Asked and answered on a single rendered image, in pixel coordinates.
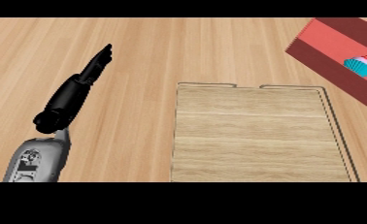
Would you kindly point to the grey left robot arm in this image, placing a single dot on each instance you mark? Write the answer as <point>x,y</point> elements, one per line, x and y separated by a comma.
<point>37,160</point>

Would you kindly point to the pale wooden tray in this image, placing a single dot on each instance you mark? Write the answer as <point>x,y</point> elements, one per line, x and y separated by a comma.
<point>261,135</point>

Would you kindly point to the red cardboard box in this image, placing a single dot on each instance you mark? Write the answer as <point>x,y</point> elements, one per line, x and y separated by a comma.
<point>330,56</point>

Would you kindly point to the cupcake with teal wrapper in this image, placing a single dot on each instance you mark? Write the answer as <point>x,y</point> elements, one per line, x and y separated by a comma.
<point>357,65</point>

